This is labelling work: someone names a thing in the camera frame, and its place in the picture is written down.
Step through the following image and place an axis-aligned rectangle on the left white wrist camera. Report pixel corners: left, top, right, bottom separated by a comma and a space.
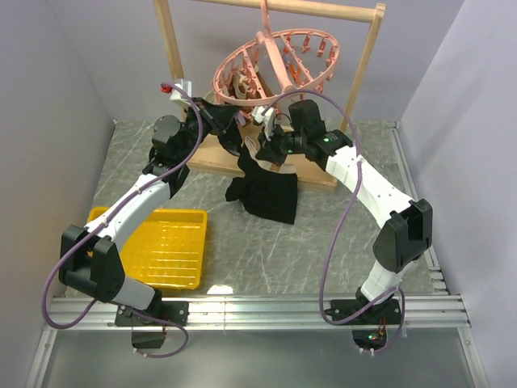
160, 78, 192, 101

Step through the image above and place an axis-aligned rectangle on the pink round clip hanger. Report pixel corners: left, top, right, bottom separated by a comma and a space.
212, 1, 340, 107

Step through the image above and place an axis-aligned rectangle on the yellow plastic tray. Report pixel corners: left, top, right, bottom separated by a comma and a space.
67, 206, 209, 291

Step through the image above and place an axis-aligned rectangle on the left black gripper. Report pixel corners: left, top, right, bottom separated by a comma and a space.
178, 98, 240, 163

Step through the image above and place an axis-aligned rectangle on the black underwear beige waistband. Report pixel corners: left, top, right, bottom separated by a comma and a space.
225, 137, 298, 225

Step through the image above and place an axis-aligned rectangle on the purple clothes clip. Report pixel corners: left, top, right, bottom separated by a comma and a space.
234, 112, 246, 127

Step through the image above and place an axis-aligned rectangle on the brown underwear on hanger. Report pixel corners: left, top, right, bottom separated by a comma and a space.
228, 72, 272, 112

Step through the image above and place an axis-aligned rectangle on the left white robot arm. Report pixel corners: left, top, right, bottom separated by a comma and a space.
58, 98, 241, 325

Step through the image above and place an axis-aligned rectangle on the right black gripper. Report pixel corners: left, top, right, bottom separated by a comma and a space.
255, 121, 306, 167

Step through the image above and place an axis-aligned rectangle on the aluminium mounting rail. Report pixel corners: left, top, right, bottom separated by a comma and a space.
27, 295, 489, 387

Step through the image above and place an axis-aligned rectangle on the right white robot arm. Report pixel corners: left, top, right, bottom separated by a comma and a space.
252, 99, 433, 323

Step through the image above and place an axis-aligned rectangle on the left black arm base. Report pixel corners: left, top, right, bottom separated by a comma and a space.
115, 301, 190, 359

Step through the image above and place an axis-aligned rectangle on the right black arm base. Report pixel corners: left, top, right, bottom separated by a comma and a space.
324, 297, 406, 355

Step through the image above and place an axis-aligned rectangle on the wooden hanging rack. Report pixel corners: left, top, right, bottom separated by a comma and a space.
153, 1, 385, 192

